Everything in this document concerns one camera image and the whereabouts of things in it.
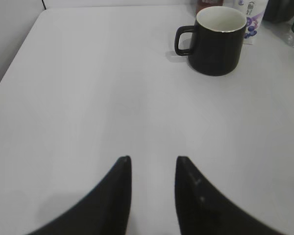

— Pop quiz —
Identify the white purple yogurt bottle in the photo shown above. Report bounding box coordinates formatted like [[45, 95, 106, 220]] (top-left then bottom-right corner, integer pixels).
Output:
[[233, 0, 268, 45]]

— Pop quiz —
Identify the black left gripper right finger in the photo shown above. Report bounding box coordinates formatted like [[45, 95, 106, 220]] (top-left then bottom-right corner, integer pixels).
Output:
[[175, 156, 279, 235]]

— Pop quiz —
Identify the black mug white inside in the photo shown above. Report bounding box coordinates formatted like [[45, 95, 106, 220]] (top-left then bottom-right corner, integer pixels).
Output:
[[174, 6, 247, 76]]

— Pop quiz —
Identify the dark blue mug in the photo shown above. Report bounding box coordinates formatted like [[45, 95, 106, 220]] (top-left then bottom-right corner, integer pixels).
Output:
[[263, 0, 294, 23]]

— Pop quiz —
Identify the brown red drink bottle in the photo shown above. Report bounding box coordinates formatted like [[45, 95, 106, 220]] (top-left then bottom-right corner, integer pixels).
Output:
[[196, 0, 224, 14]]

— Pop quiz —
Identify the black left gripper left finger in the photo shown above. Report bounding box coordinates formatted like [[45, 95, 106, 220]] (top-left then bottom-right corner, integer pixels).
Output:
[[32, 156, 132, 235]]

